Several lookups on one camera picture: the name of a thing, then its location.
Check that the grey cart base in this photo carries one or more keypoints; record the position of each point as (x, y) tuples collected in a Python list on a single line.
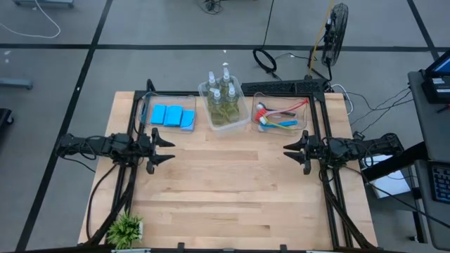
[(44, 3)]

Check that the black aluminium table frame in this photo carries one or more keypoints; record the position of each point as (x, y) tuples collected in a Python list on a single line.
[(332, 207)]

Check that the small green potted plant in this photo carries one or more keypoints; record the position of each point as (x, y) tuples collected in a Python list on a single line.
[(124, 230)]

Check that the black perforated box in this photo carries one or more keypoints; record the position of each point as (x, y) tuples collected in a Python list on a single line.
[(281, 87)]

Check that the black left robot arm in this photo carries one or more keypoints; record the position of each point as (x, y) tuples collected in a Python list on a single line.
[(88, 144)]

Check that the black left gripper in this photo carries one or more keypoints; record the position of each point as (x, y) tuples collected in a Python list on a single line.
[(146, 149)]

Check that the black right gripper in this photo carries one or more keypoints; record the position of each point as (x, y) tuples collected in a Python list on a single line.
[(314, 149)]

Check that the black box with white label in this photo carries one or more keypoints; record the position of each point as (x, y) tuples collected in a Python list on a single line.
[(436, 92)]

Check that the black keyboard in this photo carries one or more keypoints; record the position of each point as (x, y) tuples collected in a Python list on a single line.
[(441, 182)]

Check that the clear yellow-green soap pump bottle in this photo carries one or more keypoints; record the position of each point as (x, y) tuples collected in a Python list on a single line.
[(226, 75), (217, 95), (231, 90), (211, 78)]

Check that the shallow clear plastic bin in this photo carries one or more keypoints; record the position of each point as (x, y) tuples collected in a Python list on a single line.
[(302, 126), (165, 129)]

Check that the black desk crossbar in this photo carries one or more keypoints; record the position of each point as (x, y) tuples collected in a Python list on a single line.
[(393, 162)]

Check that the grey side desk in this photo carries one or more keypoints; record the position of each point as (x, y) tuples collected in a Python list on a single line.
[(432, 133)]

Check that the light blue sponge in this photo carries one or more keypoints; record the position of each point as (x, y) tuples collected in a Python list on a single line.
[(158, 114), (188, 120), (173, 115)]

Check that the yellow-green dish brush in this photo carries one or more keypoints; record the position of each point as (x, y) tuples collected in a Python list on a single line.
[(281, 125)]

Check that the grey floor base bar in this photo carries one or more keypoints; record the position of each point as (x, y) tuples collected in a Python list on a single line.
[(15, 83)]

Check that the laptop with blue screen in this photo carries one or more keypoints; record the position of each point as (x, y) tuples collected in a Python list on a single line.
[(443, 65)]

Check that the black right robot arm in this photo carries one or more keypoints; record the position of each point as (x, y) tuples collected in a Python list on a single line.
[(372, 145)]

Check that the black floor fan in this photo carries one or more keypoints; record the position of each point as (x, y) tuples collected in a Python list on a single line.
[(335, 31)]

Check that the red dish brush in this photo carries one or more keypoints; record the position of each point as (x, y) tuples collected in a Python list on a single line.
[(260, 115)]

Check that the black caster base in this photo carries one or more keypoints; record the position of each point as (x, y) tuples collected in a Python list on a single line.
[(5, 117)]

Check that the white paper sheet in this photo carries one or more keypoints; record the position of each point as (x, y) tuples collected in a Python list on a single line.
[(390, 184)]

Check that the tall clear plastic bin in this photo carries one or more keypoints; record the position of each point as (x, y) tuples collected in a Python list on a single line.
[(225, 130)]

